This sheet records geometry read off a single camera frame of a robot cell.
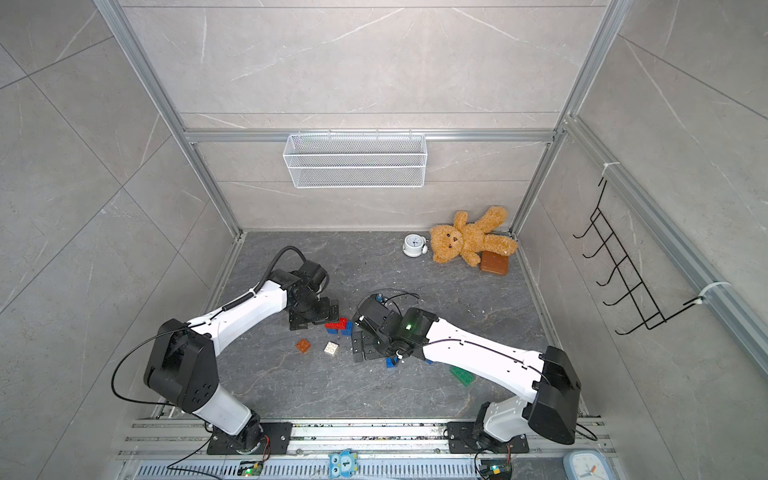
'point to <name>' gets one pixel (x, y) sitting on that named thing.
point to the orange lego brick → (303, 345)
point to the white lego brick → (331, 347)
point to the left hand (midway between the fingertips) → (331, 317)
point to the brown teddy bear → (468, 240)
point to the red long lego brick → (341, 325)
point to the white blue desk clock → (586, 465)
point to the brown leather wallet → (494, 263)
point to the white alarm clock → (414, 245)
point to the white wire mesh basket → (349, 161)
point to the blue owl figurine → (343, 464)
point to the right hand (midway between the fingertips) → (373, 347)
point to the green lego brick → (464, 377)
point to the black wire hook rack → (638, 296)
